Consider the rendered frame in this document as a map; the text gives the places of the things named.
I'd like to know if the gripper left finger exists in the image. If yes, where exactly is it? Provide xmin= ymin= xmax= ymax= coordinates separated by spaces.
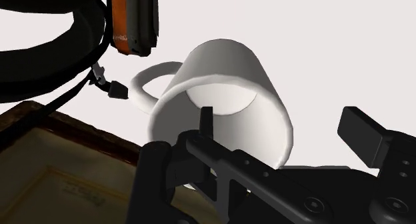
xmin=125 ymin=106 xmax=335 ymax=224

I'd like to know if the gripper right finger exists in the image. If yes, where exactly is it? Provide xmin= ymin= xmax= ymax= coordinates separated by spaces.
xmin=337 ymin=106 xmax=416 ymax=224

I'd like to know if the white mug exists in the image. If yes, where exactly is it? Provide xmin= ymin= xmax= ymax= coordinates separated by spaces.
xmin=129 ymin=38 xmax=294 ymax=190

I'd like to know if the orange and grey flat object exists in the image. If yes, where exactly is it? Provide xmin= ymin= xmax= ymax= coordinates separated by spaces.
xmin=109 ymin=0 xmax=160 ymax=57

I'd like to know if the black looped strap object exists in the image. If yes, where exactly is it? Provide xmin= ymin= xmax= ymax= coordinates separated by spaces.
xmin=0 ymin=0 xmax=129 ymax=150

